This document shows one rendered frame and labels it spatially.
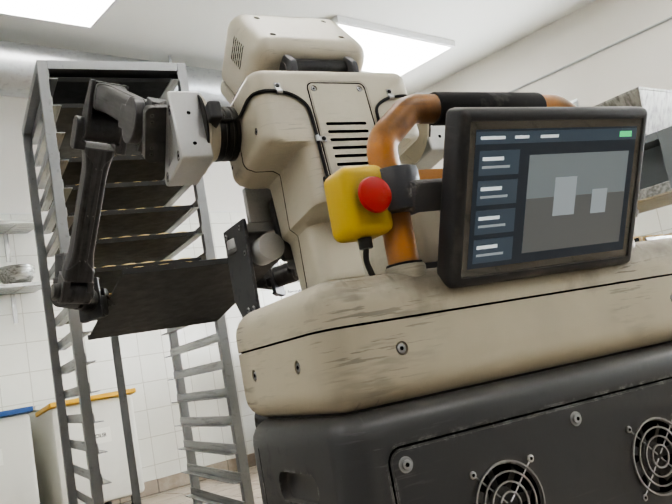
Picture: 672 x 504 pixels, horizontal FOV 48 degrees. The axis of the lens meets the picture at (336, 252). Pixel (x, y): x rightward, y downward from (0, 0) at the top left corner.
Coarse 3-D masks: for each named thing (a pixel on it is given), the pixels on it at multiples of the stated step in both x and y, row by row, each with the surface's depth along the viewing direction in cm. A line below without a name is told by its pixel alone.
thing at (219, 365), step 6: (222, 360) 243; (198, 366) 267; (204, 366) 261; (210, 366) 255; (216, 366) 249; (222, 366) 243; (174, 372) 297; (180, 372) 289; (186, 372) 282; (192, 372) 274; (198, 372) 268; (204, 372) 253; (174, 378) 288
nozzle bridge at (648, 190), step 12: (660, 132) 199; (648, 144) 205; (660, 144) 200; (648, 156) 212; (660, 156) 209; (648, 168) 212; (660, 168) 209; (648, 180) 212; (660, 180) 209; (648, 192) 207; (660, 192) 204; (648, 204) 222; (660, 204) 228
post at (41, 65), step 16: (48, 80) 236; (48, 96) 235; (48, 112) 234; (48, 128) 233; (48, 144) 232; (48, 160) 233; (64, 208) 230; (64, 224) 230; (64, 240) 229; (80, 336) 225; (80, 352) 224; (80, 368) 223; (80, 384) 222; (80, 400) 222; (96, 448) 221; (96, 464) 220; (96, 480) 219; (96, 496) 218
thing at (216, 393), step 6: (210, 390) 257; (216, 390) 251; (222, 390) 246; (180, 396) 292; (186, 396) 285; (192, 396) 278; (198, 396) 271; (204, 396) 264; (210, 396) 258; (216, 396) 252; (222, 396) 246; (228, 396) 241; (174, 402) 292
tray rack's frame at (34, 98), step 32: (64, 64) 239; (96, 64) 244; (128, 64) 249; (160, 64) 254; (32, 96) 256; (32, 128) 291; (32, 160) 288; (32, 192) 286; (64, 416) 275; (128, 416) 287; (64, 448) 273; (128, 448) 285; (192, 480) 291
